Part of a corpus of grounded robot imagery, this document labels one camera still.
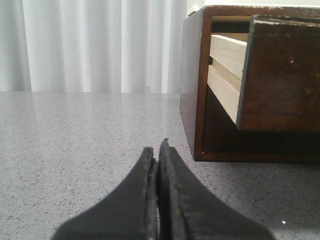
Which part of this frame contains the wooden drawer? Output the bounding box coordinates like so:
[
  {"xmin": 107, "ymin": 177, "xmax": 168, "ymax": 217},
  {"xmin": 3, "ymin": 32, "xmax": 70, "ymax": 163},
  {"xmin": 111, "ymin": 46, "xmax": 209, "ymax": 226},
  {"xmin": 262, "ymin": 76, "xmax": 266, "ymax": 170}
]
[{"xmin": 208, "ymin": 15, "xmax": 320, "ymax": 132}]

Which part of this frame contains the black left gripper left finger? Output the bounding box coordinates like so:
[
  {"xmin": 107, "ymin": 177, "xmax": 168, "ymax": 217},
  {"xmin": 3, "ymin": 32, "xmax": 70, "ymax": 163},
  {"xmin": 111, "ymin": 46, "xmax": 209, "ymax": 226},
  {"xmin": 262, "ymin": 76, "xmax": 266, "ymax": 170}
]
[{"xmin": 52, "ymin": 147, "xmax": 158, "ymax": 240}]

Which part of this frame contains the white curtain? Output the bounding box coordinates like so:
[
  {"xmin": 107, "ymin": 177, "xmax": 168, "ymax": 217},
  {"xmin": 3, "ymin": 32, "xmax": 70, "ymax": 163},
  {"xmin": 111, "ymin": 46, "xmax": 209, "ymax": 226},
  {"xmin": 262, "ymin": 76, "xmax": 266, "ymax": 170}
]
[{"xmin": 0, "ymin": 0, "xmax": 187, "ymax": 94}]

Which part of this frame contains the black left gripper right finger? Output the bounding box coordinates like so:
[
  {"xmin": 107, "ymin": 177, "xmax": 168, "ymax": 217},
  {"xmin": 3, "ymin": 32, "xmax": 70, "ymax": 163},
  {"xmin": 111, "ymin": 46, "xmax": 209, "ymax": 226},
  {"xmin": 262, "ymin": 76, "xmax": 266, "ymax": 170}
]
[{"xmin": 157, "ymin": 139, "xmax": 274, "ymax": 240}]

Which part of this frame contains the dark wooden drawer cabinet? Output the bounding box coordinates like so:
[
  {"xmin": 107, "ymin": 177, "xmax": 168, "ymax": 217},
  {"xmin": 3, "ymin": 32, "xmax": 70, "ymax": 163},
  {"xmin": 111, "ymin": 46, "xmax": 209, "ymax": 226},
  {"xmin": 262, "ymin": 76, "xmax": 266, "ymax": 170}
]
[{"xmin": 180, "ymin": 5, "xmax": 320, "ymax": 163}]

